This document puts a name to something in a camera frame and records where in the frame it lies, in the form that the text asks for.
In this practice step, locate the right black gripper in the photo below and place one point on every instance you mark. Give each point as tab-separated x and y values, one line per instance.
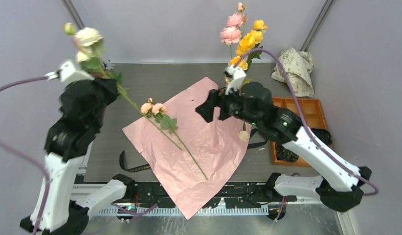
216	98

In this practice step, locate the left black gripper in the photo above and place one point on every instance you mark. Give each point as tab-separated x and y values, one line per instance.
109	85

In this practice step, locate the yellow flower stem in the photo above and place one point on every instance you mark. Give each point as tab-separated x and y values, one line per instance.
251	40

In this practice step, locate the white rose stem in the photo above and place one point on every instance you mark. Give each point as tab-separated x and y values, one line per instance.
90	44

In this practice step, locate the peach rose spray stem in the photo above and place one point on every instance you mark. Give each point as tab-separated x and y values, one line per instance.
156	114

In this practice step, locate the pink rose stem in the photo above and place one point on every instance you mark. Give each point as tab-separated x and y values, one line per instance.
235	28

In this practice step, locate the purple flower bouquet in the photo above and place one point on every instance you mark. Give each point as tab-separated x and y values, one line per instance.
215	145

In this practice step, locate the small cream rose stem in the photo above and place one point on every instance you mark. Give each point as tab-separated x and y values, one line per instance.
243	133

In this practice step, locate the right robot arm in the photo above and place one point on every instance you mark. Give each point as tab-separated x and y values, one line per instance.
338	183

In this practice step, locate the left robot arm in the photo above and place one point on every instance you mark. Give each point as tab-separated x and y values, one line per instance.
66	146

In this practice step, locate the orange compartment tray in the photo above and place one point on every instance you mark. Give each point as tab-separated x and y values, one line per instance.
314	117

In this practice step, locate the crumpled printed paper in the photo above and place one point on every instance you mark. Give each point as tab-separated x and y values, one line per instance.
299	66

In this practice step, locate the rolled black ribbon left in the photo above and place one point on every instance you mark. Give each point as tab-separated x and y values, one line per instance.
284	154

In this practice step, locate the rolled black ribbon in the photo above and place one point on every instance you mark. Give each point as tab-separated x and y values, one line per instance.
284	154
324	135

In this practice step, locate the rolled black ribbon back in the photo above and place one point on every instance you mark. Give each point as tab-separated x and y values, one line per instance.
324	135

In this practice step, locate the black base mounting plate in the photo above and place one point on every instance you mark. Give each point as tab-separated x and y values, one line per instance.
241	195

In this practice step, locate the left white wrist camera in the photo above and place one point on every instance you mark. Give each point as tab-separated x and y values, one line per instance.
69	72

